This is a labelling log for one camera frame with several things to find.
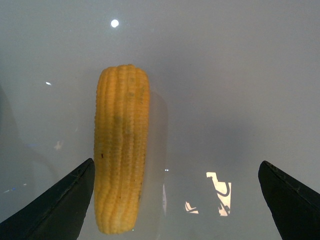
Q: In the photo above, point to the yellow corn cob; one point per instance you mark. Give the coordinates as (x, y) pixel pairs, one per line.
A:
(121, 126)

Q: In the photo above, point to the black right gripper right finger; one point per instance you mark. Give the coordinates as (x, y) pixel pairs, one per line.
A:
(295, 207)

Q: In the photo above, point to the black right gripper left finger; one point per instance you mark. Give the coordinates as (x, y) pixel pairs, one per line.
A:
(58, 213)

